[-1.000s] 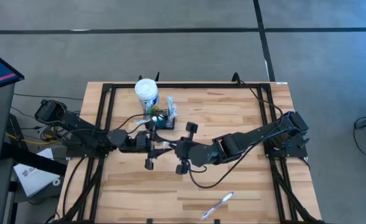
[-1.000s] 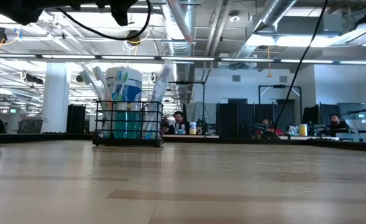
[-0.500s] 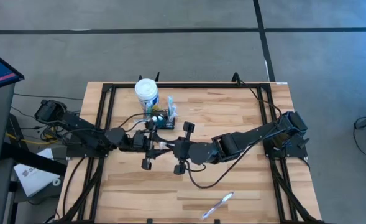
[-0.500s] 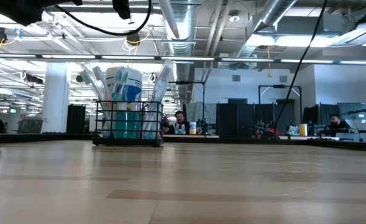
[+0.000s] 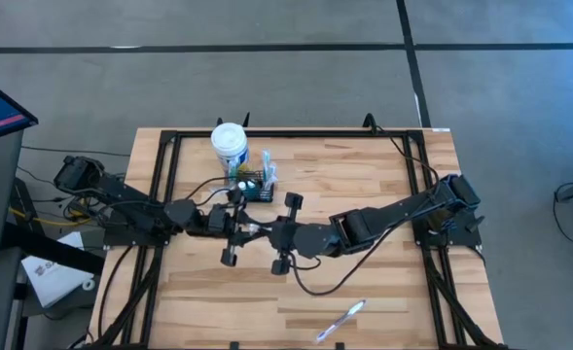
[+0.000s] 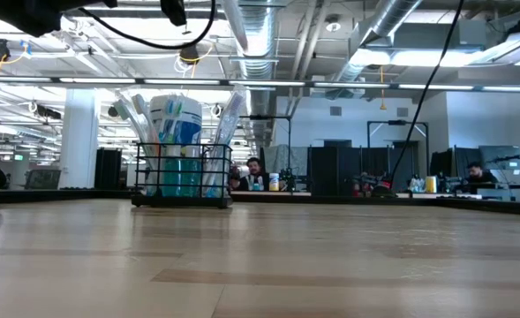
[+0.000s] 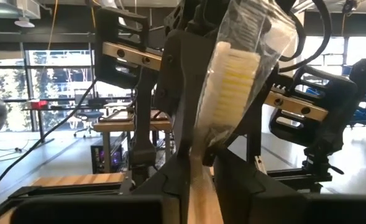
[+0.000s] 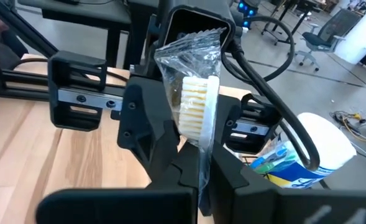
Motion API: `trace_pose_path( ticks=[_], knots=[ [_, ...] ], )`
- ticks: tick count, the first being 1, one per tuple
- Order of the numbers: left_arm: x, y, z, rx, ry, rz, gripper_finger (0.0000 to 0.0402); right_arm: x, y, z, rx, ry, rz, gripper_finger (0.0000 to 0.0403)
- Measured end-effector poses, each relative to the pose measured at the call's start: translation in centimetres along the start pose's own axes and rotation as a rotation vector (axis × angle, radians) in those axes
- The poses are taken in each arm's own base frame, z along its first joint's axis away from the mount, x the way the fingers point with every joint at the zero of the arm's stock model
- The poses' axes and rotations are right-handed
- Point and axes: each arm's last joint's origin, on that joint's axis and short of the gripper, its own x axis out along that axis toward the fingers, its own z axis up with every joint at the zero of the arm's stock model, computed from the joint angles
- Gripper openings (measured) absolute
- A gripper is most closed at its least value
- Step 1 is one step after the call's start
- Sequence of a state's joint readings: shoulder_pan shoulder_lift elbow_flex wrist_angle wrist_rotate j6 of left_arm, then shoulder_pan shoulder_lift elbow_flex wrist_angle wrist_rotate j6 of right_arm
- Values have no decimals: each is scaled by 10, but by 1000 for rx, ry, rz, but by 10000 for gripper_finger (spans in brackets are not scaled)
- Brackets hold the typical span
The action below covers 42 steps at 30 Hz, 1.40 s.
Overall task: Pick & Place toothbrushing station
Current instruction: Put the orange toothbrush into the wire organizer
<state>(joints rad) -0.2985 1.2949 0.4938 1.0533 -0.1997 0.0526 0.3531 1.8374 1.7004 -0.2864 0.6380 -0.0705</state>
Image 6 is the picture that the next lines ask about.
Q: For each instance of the teal mouthwash bottle white cap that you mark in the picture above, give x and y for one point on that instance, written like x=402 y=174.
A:
x=171 y=176
x=191 y=176

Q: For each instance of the grey cloth cover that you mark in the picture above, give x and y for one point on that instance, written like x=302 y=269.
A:
x=292 y=156

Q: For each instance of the green exit sign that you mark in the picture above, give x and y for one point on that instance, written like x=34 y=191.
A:
x=19 y=157

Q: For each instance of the yellow white container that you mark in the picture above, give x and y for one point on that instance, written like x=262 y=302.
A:
x=431 y=184

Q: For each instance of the long ceiling strip light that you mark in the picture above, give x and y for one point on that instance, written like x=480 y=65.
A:
x=264 y=83

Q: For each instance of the grey chair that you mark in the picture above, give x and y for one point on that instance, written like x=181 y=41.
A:
x=42 y=179

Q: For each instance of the grey computer monitor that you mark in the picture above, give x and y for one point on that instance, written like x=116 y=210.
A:
x=500 y=161

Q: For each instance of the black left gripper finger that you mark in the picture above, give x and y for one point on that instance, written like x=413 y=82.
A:
x=173 y=12

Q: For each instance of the small white yellow canister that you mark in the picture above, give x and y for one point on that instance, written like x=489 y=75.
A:
x=274 y=182

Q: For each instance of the white building column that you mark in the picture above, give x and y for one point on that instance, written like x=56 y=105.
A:
x=78 y=141

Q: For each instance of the black rig frame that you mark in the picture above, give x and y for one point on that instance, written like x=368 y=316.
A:
x=264 y=117
x=392 y=122

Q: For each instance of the silver slanted ventilation duct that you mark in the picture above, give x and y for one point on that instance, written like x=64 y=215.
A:
x=383 y=22

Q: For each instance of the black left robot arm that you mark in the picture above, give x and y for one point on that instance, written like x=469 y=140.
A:
x=12 y=13

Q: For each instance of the green white toothbrush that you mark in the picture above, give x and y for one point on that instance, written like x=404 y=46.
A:
x=178 y=108

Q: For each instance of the white teal toothbrush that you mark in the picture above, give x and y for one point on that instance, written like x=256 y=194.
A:
x=122 y=110

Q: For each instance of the black partition panel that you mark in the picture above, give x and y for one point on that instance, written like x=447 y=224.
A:
x=334 y=172

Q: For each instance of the black aluminium table frame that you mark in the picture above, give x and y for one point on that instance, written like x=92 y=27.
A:
x=65 y=196

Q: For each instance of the white blue wipes canister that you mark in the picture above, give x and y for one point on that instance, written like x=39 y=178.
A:
x=191 y=132

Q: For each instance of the person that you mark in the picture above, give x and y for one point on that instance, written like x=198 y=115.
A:
x=370 y=185
x=477 y=176
x=254 y=176

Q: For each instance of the grey wall vent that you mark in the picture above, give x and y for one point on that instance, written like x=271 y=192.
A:
x=402 y=112
x=336 y=111

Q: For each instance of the black cabinet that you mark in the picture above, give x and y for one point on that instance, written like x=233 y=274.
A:
x=108 y=170

